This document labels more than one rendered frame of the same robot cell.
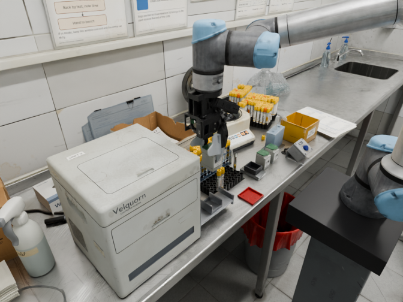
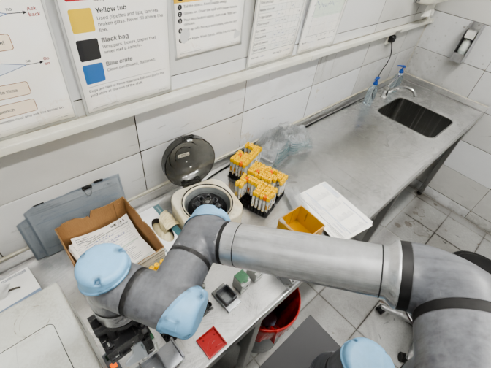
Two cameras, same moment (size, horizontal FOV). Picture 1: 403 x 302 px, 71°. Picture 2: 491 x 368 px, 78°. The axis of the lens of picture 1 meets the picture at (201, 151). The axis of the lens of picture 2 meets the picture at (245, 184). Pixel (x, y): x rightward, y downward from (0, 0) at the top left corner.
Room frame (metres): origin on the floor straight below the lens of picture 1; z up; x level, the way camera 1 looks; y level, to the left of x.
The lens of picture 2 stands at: (0.45, -0.20, 1.88)
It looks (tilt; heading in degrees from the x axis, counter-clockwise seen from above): 44 degrees down; 358
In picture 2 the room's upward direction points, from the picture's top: 8 degrees clockwise
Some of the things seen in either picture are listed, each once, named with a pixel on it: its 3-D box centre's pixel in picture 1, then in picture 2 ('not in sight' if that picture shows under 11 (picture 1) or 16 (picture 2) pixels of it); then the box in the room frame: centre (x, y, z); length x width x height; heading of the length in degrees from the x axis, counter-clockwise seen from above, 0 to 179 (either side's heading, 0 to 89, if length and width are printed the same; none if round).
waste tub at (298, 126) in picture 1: (298, 129); (299, 230); (1.22, -0.47, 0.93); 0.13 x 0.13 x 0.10; 43
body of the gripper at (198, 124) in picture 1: (205, 111); (121, 323); (0.67, -0.01, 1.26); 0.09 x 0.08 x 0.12; 134
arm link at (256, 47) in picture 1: (253, 48); (172, 293); (0.67, -0.12, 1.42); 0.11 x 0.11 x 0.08; 74
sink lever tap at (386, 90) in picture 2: (350, 54); (402, 91); (2.59, -1.33, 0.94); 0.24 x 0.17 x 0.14; 46
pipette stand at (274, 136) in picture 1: (274, 139); not in sight; (1.12, -0.33, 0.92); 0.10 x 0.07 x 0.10; 142
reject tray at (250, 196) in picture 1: (250, 195); (211, 342); (0.79, -0.18, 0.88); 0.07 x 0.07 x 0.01; 46
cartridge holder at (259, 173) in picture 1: (252, 169); (226, 296); (0.93, -0.21, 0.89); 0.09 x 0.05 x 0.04; 48
